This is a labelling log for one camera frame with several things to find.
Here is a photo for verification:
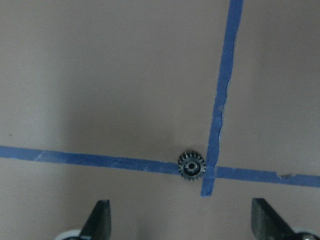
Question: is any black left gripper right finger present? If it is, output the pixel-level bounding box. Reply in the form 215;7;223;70
251;198;294;240

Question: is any small black bearing gear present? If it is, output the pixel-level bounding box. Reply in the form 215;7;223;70
177;150;207;181

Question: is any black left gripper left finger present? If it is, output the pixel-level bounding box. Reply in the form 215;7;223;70
78;200;112;240

